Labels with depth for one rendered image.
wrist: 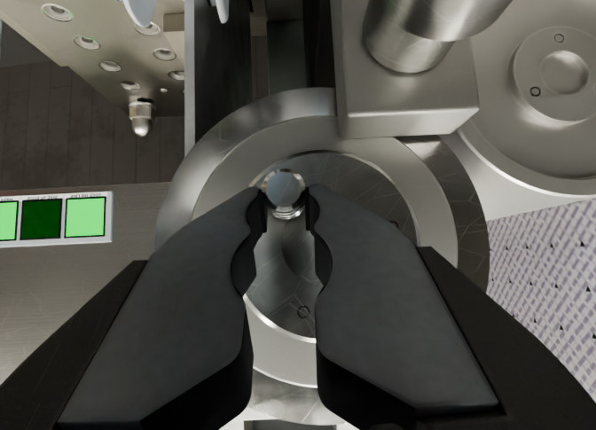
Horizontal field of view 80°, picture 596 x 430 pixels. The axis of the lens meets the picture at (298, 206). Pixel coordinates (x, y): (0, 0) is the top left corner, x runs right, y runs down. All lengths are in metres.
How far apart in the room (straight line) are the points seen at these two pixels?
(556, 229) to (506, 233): 0.06
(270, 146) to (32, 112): 2.57
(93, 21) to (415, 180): 0.34
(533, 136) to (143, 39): 0.35
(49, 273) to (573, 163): 0.57
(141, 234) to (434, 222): 0.43
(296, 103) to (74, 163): 2.27
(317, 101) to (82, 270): 0.46
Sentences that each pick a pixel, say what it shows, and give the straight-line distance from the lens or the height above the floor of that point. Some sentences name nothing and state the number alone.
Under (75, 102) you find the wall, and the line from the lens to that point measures 2.54.
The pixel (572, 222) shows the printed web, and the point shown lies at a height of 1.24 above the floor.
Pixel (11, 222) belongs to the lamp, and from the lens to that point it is 0.62.
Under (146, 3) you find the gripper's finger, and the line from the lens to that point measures 0.21.
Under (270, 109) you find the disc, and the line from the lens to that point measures 0.17.
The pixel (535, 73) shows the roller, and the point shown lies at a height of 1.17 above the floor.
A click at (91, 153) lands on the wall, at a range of 2.37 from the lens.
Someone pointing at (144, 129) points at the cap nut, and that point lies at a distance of 0.55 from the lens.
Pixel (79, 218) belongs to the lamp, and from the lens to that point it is 0.57.
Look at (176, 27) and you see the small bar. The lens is 0.38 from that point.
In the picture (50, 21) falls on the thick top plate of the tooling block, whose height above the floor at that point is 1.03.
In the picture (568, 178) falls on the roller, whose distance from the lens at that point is 0.21.
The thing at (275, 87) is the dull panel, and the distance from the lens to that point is 0.55.
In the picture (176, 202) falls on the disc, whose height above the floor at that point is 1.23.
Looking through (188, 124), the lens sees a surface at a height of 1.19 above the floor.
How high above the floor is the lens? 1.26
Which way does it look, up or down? 8 degrees down
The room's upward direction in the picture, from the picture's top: 177 degrees clockwise
